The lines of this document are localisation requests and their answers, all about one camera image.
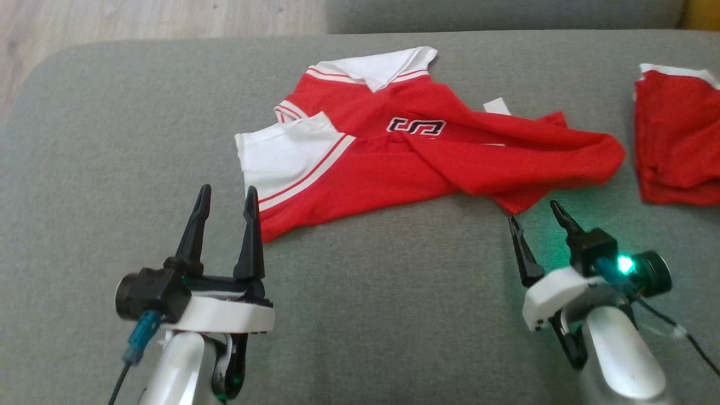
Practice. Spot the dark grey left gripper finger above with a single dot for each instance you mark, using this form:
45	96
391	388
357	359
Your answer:
192	236
252	242

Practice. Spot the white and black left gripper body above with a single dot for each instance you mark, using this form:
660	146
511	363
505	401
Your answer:
225	315

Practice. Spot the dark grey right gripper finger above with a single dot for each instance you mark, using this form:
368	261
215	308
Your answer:
526	256
565	220

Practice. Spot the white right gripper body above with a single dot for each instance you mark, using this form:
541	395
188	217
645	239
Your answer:
554	292

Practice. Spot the red shorts with number 23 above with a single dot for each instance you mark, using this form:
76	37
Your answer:
675	140

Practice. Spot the red and white jersey shirt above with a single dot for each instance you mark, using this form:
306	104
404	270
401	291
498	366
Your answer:
394	163

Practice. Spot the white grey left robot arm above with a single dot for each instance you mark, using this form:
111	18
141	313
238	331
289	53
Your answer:
174	371

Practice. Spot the large grey sofa chaise cushion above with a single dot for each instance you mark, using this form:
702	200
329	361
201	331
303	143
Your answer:
394	315

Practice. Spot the grey sofa seat cushion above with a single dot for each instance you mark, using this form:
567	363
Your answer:
506	14

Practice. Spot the yellow sofa backrest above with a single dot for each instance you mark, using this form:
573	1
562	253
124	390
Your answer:
702	12

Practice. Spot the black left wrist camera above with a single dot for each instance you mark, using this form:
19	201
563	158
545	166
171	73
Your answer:
152	292

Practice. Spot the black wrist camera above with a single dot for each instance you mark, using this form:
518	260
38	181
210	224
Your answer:
152	292
624	261

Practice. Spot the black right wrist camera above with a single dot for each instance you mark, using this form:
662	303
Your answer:
624	261

